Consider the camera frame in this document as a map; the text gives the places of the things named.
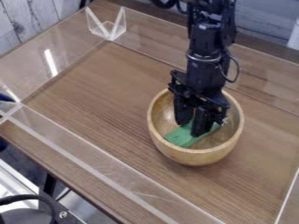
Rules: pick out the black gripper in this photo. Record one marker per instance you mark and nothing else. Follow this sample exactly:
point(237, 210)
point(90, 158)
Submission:
point(212, 105)

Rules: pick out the green rectangular block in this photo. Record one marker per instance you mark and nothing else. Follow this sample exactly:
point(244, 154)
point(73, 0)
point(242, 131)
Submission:
point(182, 138)

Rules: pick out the brown wooden bowl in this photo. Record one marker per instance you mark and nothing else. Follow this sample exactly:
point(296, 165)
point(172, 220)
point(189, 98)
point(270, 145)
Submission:
point(214, 147)

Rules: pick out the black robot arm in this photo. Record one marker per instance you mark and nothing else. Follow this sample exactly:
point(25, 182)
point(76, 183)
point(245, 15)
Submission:
point(212, 33)

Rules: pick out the black table leg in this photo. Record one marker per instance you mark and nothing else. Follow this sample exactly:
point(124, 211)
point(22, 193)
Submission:
point(50, 184)

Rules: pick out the clear acrylic tray wall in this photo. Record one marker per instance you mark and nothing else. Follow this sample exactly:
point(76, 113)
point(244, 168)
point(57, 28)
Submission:
point(84, 81)

